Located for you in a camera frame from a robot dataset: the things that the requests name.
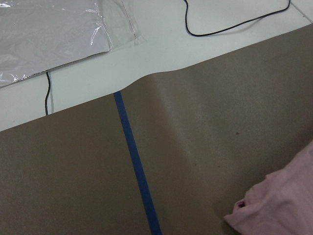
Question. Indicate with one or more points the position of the pink Snoopy t-shirt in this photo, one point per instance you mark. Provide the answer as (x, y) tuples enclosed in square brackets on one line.
[(282, 204)]

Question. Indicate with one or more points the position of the clear plastic bag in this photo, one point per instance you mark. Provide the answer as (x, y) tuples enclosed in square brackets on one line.
[(37, 36)]

